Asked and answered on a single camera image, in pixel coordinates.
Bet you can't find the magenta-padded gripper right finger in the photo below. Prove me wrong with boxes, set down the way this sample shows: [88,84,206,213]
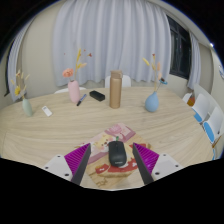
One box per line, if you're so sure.
[132,142,184,186]

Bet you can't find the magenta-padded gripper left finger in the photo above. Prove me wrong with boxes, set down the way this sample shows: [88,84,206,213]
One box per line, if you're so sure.
[42,142,92,186]

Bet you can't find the black computer mouse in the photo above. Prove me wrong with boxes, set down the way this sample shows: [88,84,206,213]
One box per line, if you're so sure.
[107,140,128,168]

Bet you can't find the blue vase with dried flowers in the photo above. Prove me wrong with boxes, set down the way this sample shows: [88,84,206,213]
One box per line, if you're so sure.
[142,53,169,113]

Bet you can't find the white remote control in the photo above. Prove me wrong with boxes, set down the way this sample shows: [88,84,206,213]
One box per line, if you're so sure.
[41,105,54,118]

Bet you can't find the dark marker pen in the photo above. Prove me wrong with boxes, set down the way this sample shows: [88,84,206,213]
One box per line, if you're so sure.
[76,93,88,107]

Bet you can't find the black rectangular case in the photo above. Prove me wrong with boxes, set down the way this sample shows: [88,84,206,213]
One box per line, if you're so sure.
[88,90,106,102]

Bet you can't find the pink vase with orange flowers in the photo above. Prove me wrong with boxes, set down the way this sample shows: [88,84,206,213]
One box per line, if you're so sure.
[61,47,94,104]

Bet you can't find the green vase with yellow flowers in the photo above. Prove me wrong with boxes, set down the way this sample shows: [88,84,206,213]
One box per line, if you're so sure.
[9,69,34,118]

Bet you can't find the group of blue white chairs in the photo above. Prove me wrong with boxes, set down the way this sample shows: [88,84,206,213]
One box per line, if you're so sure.
[182,88,224,158]

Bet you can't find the tall brown drink bottle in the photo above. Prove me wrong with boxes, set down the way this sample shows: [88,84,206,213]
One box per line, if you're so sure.
[109,69,124,110]

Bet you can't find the narrow white curtain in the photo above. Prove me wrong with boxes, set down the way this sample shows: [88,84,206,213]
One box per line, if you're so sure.
[186,31,202,91]
[7,19,36,103]

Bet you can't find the dark framed window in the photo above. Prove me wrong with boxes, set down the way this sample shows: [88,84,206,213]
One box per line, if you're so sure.
[166,15,193,80]

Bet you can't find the wide white curtain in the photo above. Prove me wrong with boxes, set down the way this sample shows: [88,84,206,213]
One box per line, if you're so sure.
[52,0,173,88]

